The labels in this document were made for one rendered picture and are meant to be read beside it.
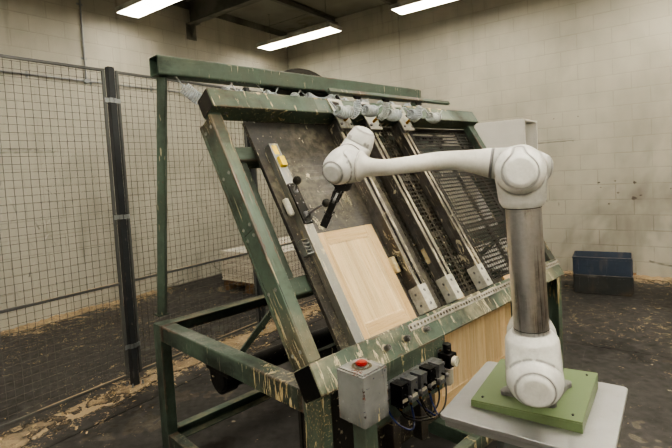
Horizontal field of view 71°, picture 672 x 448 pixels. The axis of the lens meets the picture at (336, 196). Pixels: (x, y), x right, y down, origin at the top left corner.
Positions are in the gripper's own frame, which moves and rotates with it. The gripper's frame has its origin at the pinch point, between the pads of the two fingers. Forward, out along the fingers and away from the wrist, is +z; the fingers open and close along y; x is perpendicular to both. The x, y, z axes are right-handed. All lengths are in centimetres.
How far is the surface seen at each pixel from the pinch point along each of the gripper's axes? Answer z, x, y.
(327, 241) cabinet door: 17.8, 3.7, -11.5
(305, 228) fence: 12.9, -6.9, -6.6
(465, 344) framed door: 77, 100, -58
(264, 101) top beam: -17, -50, -43
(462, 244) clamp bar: 25, 71, -72
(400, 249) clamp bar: 19, 37, -33
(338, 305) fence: 26.5, 18.6, 13.0
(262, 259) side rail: 17.4, -15.8, 17.7
